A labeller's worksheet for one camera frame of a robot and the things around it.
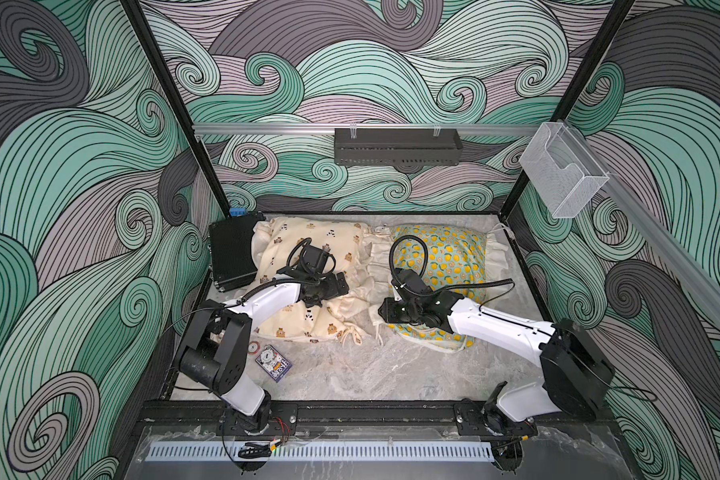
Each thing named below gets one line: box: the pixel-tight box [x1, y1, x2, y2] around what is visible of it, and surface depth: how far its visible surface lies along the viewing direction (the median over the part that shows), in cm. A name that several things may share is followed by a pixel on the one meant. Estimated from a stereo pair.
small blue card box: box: [255, 344, 293, 383], surface depth 83 cm
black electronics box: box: [209, 212, 266, 292], surface depth 103 cm
